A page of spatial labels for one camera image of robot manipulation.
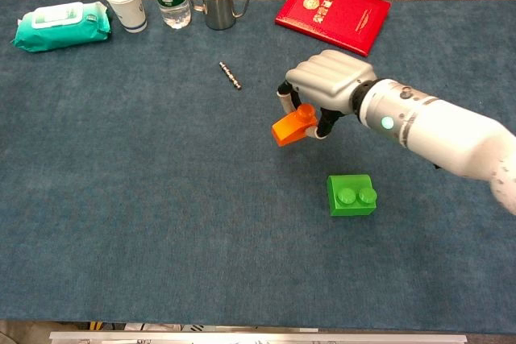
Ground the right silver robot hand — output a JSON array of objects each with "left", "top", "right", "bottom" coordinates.
[{"left": 275, "top": 49, "right": 378, "bottom": 140}]

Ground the orange toy building block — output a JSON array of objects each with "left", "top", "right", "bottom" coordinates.
[{"left": 271, "top": 103, "right": 318, "bottom": 148}]

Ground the red certificate book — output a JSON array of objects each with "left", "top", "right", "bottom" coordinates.
[{"left": 274, "top": 0, "right": 392, "bottom": 58}]

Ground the green toy building block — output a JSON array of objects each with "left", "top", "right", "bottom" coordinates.
[{"left": 326, "top": 173, "right": 379, "bottom": 218}]

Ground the steel long-spout pitcher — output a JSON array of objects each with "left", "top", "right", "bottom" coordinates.
[{"left": 189, "top": 0, "right": 264, "bottom": 31}]

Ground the blue felt table cloth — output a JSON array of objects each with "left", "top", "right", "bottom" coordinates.
[{"left": 0, "top": 0, "right": 516, "bottom": 335}]

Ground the white paper cup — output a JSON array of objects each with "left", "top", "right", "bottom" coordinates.
[{"left": 102, "top": 0, "right": 148, "bottom": 34}]

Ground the green wet wipes pack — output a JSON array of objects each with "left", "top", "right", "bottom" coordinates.
[{"left": 10, "top": 0, "right": 112, "bottom": 53}]

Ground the aluminium profile rail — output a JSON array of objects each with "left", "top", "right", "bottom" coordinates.
[{"left": 48, "top": 330, "right": 468, "bottom": 344}]

